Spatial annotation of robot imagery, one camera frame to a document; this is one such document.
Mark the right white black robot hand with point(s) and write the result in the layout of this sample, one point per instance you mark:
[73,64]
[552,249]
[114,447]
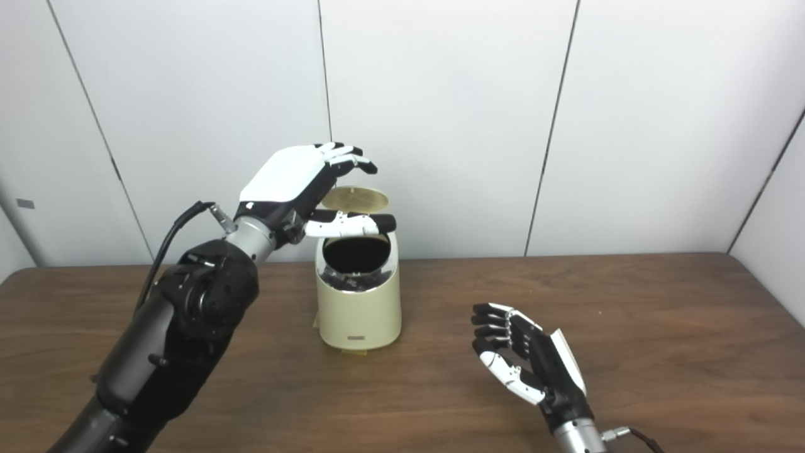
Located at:
[547,365]

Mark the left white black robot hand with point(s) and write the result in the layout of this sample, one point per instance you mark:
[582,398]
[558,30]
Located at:
[286,179]

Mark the cream round bin lid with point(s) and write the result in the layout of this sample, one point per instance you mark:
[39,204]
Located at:
[358,200]

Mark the cream-colored round bin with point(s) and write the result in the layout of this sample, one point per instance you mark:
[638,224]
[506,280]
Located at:
[358,314]

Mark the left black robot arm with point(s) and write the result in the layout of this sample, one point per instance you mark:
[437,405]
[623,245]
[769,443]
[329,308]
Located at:
[157,352]

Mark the small grey wall label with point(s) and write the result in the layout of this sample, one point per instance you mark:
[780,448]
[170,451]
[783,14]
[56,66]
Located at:
[25,204]

